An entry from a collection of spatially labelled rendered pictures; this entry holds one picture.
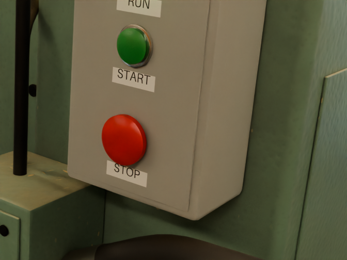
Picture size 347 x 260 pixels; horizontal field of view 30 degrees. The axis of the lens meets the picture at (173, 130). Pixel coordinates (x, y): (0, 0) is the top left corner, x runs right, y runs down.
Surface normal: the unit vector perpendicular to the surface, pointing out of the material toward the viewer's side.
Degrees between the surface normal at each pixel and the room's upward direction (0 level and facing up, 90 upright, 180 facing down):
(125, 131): 82
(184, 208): 90
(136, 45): 89
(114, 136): 90
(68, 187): 0
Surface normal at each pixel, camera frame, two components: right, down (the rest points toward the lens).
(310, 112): 0.84, 0.23
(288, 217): 0.67, 0.28
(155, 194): -0.55, 0.21
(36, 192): 0.09, -0.95
